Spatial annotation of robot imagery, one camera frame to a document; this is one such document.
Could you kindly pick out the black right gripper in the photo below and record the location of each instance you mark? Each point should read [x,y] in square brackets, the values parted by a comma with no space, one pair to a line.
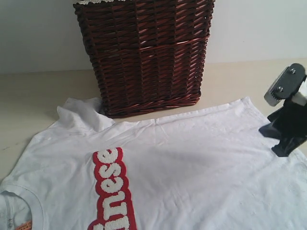
[288,121]

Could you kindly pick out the white t-shirt red lettering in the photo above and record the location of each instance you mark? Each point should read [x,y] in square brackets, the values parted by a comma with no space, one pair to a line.
[209,169]

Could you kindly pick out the dark red wicker basket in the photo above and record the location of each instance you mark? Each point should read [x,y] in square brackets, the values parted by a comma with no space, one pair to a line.
[147,55]

